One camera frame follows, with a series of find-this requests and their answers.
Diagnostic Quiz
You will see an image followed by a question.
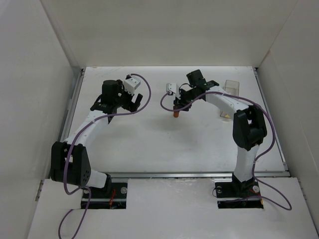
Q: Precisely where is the aluminium table rail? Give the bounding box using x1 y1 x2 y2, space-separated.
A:
108 171 291 179

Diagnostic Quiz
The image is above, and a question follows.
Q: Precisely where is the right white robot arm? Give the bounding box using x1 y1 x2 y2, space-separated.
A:
166 70 267 192

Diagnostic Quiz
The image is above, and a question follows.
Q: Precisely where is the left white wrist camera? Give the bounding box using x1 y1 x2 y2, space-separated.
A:
123 76 141 96

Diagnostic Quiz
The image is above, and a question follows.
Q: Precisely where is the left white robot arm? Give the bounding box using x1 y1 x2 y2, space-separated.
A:
50 74 143 189

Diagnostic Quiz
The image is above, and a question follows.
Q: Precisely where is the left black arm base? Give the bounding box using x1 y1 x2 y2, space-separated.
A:
88 182 128 209

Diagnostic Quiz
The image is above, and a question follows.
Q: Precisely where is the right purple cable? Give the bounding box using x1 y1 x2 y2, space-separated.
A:
159 91 293 211

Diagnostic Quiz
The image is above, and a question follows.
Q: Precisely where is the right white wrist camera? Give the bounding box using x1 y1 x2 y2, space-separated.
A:
166 83 178 96

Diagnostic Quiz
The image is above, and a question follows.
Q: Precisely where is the purple cable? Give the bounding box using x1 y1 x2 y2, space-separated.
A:
159 91 293 211
58 73 152 239

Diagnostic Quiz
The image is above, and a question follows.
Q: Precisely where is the clear plastic container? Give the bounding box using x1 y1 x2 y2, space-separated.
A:
219 79 240 119

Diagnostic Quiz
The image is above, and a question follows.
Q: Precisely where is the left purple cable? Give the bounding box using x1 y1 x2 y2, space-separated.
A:
58 73 152 239

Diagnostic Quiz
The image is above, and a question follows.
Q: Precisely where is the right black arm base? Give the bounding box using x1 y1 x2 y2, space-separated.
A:
213 175 264 209

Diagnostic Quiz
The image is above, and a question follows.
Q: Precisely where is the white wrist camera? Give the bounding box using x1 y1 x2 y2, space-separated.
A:
166 83 178 96
123 76 141 96

